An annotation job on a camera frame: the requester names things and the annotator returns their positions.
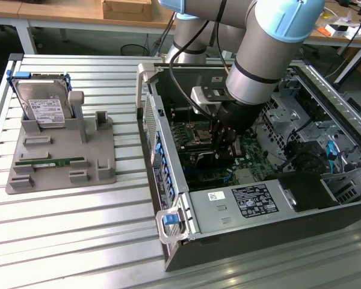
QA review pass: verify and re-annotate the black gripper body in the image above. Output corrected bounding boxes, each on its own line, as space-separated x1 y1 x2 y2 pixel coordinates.
216 101 261 134

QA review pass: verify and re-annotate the cpu socket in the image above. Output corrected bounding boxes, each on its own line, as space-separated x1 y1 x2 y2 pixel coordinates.
191 125 214 144

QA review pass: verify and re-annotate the green motherboard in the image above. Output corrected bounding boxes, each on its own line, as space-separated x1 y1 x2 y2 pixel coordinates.
168 120 274 192

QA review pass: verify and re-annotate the silver chipset heat sink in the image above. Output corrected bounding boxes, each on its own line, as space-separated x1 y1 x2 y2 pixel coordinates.
236 169 255 182

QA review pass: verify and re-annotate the grey power supply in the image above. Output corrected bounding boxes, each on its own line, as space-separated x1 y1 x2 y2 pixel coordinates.
188 179 292 237

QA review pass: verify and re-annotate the black fan shroud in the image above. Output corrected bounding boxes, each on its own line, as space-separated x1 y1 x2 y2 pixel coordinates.
278 173 341 213

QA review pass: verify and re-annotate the blue case latch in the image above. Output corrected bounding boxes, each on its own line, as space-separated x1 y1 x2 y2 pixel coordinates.
163 212 179 227

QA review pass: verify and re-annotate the open black pc case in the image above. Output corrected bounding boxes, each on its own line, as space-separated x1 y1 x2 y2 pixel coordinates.
137 58 361 273

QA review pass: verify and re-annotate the cluttered wooden desk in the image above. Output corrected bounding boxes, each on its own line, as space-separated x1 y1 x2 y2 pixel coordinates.
300 0 361 89

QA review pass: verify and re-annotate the cardboard box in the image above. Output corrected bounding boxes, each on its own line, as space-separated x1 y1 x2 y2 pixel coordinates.
101 0 153 20

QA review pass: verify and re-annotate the grey parts rack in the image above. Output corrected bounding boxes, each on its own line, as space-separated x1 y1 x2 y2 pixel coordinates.
5 92 118 195

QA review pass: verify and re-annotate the green ram stick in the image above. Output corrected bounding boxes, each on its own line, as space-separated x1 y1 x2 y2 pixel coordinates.
14 157 85 167

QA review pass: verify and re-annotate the hard disk blue caddy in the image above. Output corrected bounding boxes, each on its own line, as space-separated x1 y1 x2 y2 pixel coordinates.
6 70 72 129

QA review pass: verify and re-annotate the long wooden desk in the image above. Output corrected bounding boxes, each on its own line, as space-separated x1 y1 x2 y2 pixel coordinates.
0 0 177 55

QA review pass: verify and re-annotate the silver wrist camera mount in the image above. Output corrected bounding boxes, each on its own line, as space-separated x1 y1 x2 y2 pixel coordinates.
190 86 229 115

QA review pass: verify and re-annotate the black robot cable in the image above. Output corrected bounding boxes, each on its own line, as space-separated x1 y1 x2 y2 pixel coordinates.
167 0 231 120

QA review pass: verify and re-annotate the blue data wire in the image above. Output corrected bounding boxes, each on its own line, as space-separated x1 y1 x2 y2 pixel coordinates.
327 140 339 173

